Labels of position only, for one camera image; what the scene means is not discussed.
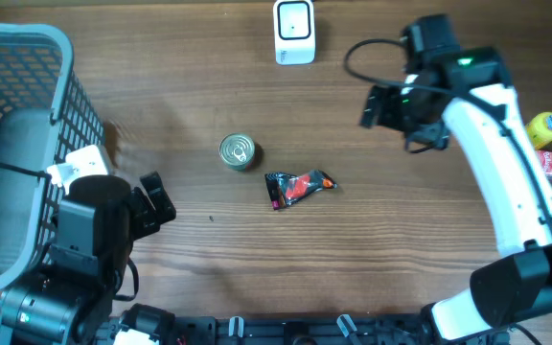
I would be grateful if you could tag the red black snack packet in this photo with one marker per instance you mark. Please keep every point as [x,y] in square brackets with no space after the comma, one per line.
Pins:
[285,189]

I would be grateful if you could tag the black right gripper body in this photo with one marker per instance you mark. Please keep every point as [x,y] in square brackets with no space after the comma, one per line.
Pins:
[406,109]

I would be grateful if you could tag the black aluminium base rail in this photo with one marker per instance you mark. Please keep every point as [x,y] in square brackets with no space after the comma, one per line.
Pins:
[143,324]

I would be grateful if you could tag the yellow candy jar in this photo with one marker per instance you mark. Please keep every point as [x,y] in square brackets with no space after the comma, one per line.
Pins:
[539,130]

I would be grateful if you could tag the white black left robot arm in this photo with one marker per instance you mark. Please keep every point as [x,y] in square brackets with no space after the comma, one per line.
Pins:
[68,294]

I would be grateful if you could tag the white barcode scanner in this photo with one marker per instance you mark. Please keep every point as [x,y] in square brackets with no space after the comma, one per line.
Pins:
[294,32]

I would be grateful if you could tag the tin can with pull tab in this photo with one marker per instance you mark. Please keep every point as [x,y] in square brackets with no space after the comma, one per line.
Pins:
[237,151]

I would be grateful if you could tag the grey plastic mesh basket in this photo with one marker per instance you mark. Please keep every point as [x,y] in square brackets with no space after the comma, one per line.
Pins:
[44,114]

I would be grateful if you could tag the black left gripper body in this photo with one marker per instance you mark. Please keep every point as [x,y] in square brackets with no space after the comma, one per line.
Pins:
[144,219]

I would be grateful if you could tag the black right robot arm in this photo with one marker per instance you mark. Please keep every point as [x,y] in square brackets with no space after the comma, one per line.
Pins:
[451,92]

